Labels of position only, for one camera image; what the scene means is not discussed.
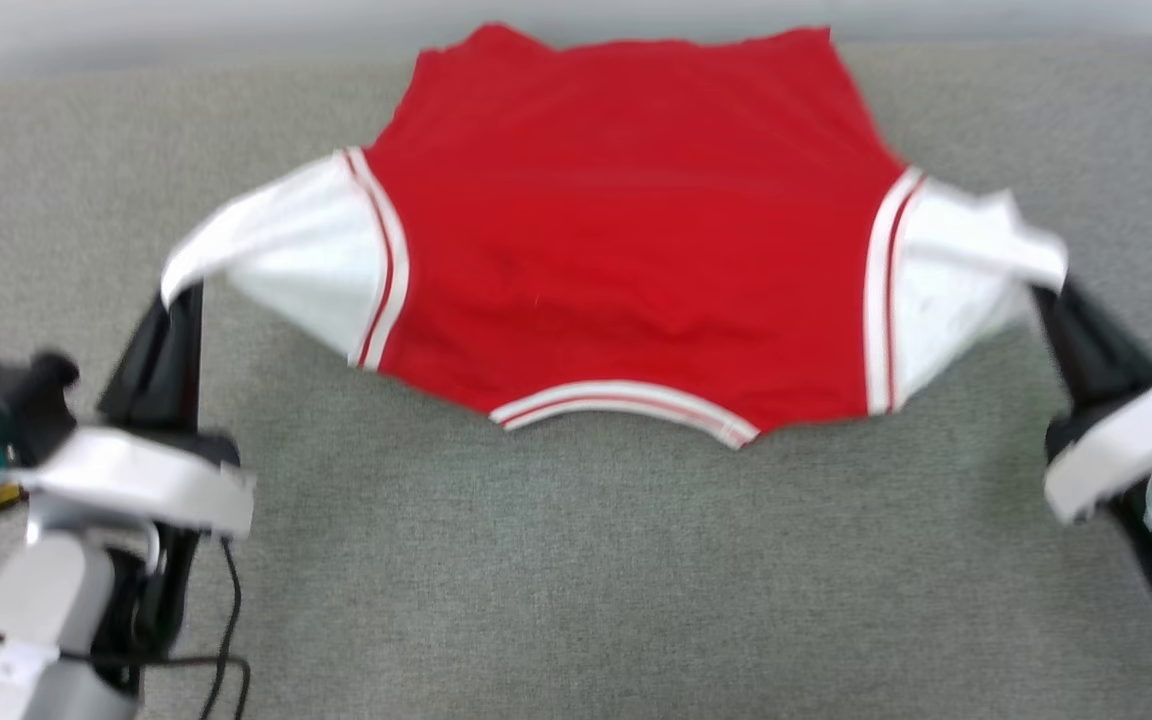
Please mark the red and white jersey garment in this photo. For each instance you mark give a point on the red and white jersey garment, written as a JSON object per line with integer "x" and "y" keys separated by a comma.
{"x": 626, "y": 230}

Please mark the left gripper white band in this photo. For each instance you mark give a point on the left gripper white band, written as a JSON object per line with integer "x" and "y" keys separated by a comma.
{"x": 136, "y": 480}

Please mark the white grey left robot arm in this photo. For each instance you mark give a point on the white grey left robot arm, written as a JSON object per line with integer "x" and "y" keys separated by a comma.
{"x": 26, "y": 620}

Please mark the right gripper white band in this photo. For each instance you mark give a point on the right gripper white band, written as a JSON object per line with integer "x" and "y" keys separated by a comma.
{"x": 1126, "y": 450}

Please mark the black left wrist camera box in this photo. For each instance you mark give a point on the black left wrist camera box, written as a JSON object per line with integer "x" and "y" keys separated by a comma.
{"x": 1, "y": 420}

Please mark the grey fabric sofa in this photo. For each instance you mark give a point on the grey fabric sofa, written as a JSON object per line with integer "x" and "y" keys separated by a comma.
{"x": 586, "y": 580}

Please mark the white paper label tag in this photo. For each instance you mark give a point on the white paper label tag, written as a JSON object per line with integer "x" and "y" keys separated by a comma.
{"x": 18, "y": 662}

